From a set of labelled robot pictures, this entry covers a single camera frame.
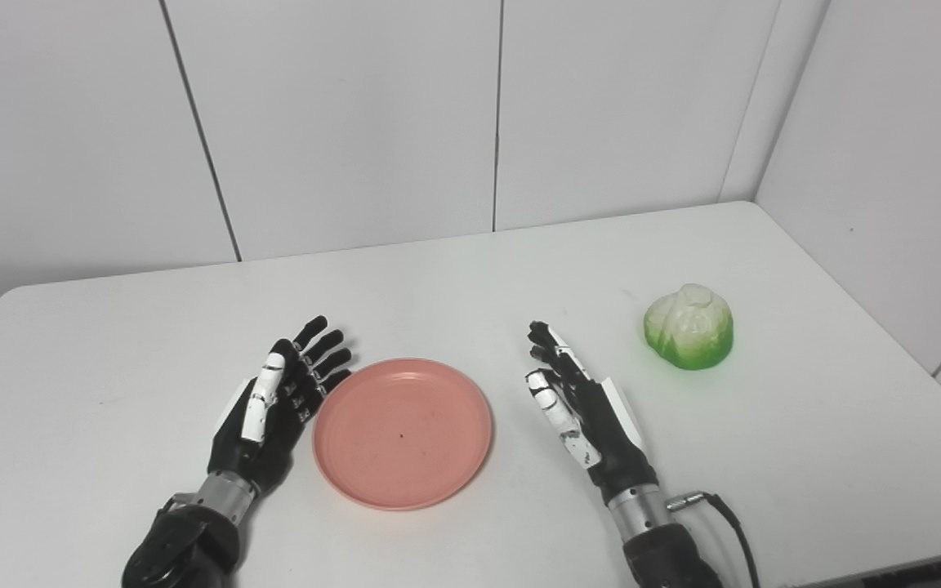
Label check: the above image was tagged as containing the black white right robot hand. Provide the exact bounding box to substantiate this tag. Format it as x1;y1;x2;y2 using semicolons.
525;320;660;504

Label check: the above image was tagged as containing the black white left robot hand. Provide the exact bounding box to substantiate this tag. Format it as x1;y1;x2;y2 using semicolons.
208;315;354;496

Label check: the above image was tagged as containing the pink round plate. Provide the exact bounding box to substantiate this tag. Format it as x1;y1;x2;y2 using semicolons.
312;358;494;512

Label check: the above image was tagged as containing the green white toy cabbage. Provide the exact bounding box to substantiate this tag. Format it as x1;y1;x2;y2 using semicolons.
644;283;734;371

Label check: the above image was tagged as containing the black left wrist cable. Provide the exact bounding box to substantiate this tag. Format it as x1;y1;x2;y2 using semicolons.
156;492;198;523

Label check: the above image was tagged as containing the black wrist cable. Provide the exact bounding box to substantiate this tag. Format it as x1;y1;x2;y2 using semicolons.
665;490;762;588
156;492;198;523

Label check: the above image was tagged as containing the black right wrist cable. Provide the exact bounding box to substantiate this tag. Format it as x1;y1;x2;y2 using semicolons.
665;490;762;588

